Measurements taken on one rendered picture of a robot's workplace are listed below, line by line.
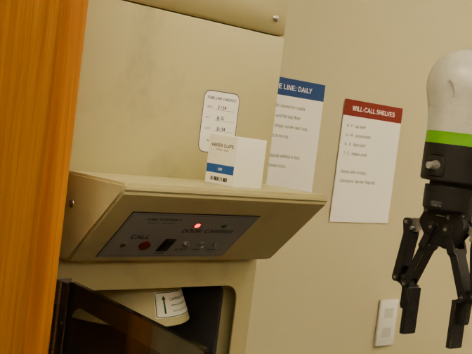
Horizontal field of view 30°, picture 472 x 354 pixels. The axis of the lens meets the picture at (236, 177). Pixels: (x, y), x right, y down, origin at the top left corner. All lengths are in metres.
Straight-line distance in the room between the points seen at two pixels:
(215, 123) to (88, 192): 0.24
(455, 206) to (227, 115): 0.36
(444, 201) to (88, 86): 0.55
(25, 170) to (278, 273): 1.04
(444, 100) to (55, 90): 0.60
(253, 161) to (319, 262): 0.92
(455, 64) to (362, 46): 0.74
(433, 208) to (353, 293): 0.82
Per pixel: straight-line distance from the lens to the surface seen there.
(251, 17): 1.17
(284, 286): 1.90
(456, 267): 1.30
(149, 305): 1.14
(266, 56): 1.19
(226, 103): 1.14
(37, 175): 0.90
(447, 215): 1.31
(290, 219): 1.12
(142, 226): 0.98
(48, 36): 0.91
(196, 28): 1.11
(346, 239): 2.03
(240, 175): 1.06
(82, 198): 0.97
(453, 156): 1.28
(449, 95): 1.28
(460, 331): 1.32
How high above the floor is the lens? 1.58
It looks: 3 degrees down
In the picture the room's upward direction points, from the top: 7 degrees clockwise
